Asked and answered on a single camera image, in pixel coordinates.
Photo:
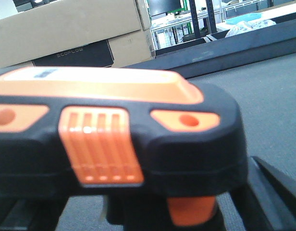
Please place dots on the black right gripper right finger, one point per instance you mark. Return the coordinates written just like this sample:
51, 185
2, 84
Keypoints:
267, 202

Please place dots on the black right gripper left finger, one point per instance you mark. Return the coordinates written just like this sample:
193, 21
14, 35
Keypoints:
28, 212

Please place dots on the orange black barcode scanner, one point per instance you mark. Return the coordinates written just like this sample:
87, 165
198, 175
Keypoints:
159, 148

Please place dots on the large cardboard box black print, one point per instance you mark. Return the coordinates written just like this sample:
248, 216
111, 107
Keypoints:
78, 32

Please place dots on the crumpled white plastic bag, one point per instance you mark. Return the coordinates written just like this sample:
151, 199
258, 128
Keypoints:
243, 27

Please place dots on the dark grey table rail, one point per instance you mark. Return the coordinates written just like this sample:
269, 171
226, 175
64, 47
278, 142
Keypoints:
247, 48

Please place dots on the black vertical post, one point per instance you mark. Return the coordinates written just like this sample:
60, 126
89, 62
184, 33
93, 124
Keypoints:
195, 23

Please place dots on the white wire shelf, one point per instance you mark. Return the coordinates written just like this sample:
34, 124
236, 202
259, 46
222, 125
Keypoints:
168, 31

